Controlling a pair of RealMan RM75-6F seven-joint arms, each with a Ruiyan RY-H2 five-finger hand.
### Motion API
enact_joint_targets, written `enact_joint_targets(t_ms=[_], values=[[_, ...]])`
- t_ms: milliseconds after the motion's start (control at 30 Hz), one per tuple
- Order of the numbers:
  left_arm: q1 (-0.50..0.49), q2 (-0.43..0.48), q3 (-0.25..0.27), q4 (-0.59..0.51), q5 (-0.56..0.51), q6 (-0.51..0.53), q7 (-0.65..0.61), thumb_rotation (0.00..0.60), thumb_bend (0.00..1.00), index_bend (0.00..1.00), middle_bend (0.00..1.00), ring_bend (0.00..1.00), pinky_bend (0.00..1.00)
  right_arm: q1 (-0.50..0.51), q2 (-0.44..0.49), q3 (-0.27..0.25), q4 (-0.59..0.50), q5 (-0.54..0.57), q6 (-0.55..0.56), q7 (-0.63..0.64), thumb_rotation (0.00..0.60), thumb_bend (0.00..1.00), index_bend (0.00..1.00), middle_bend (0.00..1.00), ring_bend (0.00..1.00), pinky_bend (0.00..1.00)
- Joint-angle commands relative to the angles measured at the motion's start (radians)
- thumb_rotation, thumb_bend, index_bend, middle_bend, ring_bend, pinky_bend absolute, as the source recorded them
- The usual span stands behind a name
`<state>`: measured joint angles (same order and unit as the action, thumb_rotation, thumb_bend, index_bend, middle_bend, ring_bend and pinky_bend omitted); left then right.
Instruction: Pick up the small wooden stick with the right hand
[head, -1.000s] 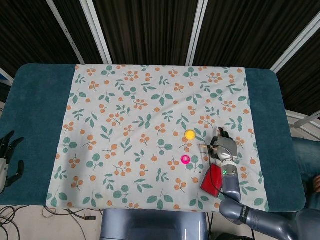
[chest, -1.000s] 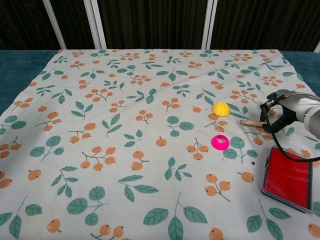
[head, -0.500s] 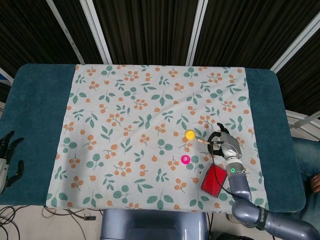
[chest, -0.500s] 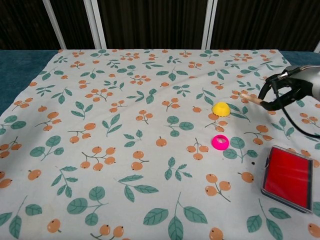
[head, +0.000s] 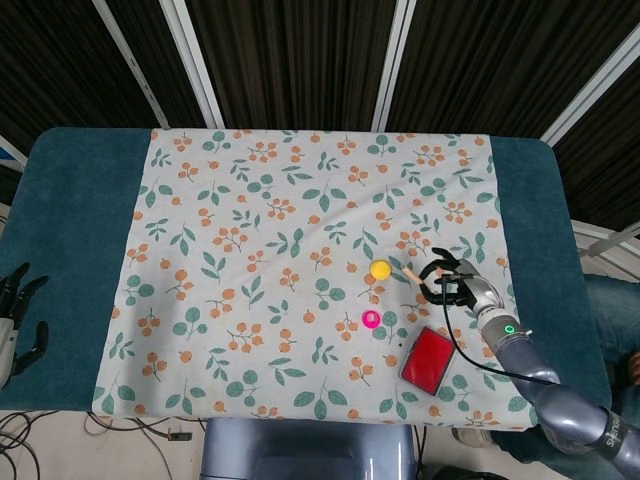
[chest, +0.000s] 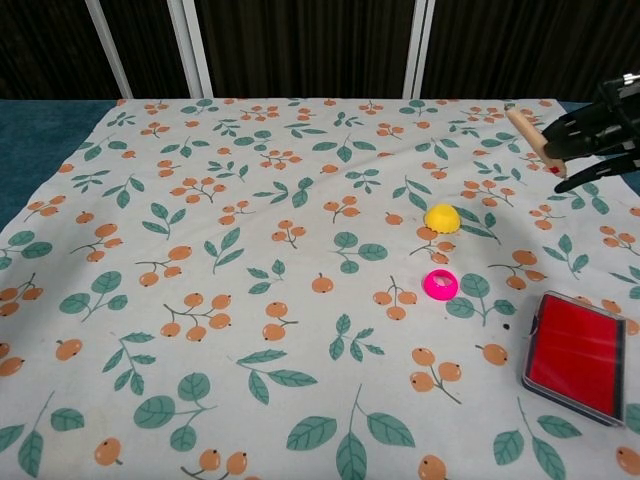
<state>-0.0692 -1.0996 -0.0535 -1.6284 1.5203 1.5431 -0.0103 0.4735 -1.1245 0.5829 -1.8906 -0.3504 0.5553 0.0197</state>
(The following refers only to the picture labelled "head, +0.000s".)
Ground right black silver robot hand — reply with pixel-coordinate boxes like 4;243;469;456
418;247;504;320

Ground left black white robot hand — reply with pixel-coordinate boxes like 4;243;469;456
0;261;51;391

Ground red ink pad case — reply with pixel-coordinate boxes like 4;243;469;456
398;326;458;398

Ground blue jeans leg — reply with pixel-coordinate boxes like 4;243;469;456
581;272;640;416

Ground teal table cover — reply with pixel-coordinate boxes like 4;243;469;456
0;125;614;417

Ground floral printed tablecloth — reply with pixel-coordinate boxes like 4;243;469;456
92;127;541;432

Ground blue-grey robot torso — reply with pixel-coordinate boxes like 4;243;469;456
199;417;427;480

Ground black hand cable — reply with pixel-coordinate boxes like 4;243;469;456
438;269;564;387

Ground black floor cables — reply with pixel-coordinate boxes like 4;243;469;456
0;409;204;480

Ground white metal rail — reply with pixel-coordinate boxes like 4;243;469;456
571;219;640;262

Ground white double frame post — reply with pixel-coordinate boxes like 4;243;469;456
159;0;225;129

